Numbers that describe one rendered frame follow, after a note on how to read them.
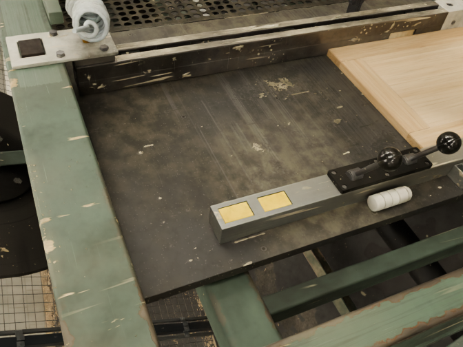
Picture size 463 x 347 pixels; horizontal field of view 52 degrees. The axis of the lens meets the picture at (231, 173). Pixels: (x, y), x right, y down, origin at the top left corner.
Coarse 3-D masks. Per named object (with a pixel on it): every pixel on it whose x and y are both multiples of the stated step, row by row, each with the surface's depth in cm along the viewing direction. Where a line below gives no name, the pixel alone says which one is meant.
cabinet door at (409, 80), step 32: (448, 32) 128; (352, 64) 112; (384, 64) 114; (416, 64) 116; (448, 64) 117; (384, 96) 105; (416, 96) 107; (448, 96) 108; (416, 128) 98; (448, 128) 100
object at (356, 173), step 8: (384, 152) 72; (392, 152) 72; (400, 152) 72; (384, 160) 72; (392, 160) 71; (400, 160) 72; (368, 168) 78; (376, 168) 77; (384, 168) 73; (392, 168) 72; (352, 176) 82; (360, 176) 82
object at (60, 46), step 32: (448, 0) 129; (64, 32) 93; (224, 32) 106; (256, 32) 108; (288, 32) 109; (320, 32) 111; (352, 32) 115; (384, 32) 120; (416, 32) 125; (32, 64) 85; (96, 64) 93; (128, 64) 96; (160, 64) 99; (192, 64) 103; (224, 64) 106; (256, 64) 110
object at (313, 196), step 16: (432, 160) 89; (448, 160) 90; (320, 176) 83; (416, 176) 88; (432, 176) 90; (272, 192) 80; (288, 192) 80; (304, 192) 80; (320, 192) 81; (336, 192) 81; (352, 192) 82; (368, 192) 84; (256, 208) 77; (288, 208) 78; (304, 208) 79; (320, 208) 81; (336, 208) 84; (224, 224) 74; (240, 224) 74; (256, 224) 76; (272, 224) 79; (224, 240) 76
